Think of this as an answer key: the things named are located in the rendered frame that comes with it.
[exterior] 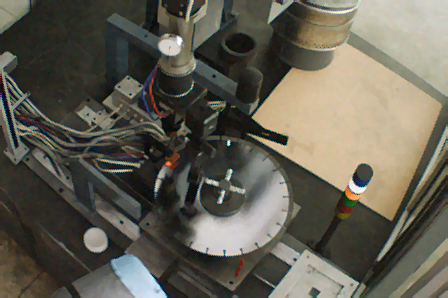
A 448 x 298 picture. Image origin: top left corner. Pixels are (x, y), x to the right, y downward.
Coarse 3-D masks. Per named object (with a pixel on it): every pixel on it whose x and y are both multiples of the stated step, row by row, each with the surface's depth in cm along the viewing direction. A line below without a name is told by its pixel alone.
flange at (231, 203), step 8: (216, 176) 148; (224, 176) 148; (232, 176) 148; (208, 184) 146; (232, 184) 147; (240, 184) 147; (200, 192) 145; (208, 192) 145; (216, 192) 143; (232, 192) 144; (200, 200) 144; (208, 200) 144; (216, 200) 144; (224, 200) 143; (232, 200) 144; (240, 200) 145; (208, 208) 142; (216, 208) 143; (224, 208) 143; (232, 208) 143; (240, 208) 144
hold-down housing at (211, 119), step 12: (192, 108) 121; (204, 108) 120; (192, 120) 122; (204, 120) 120; (216, 120) 123; (192, 132) 127; (204, 132) 123; (192, 144) 130; (192, 156) 132; (204, 156) 133
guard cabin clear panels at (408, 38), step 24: (0, 0) 191; (24, 0) 205; (384, 0) 200; (408, 0) 192; (432, 0) 185; (0, 24) 200; (360, 24) 217; (384, 24) 209; (408, 24) 200; (432, 24) 192; (384, 48) 217; (408, 48) 209; (432, 48) 200; (432, 72) 208; (432, 192) 137; (432, 216) 109; (408, 240) 126; (432, 264) 75
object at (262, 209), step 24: (216, 144) 154; (240, 144) 155; (168, 168) 148; (216, 168) 150; (240, 168) 151; (264, 168) 152; (168, 192) 145; (192, 192) 145; (264, 192) 148; (168, 216) 141; (192, 216) 142; (216, 216) 142; (240, 216) 143; (264, 216) 144; (192, 240) 138; (216, 240) 139; (240, 240) 139; (264, 240) 140
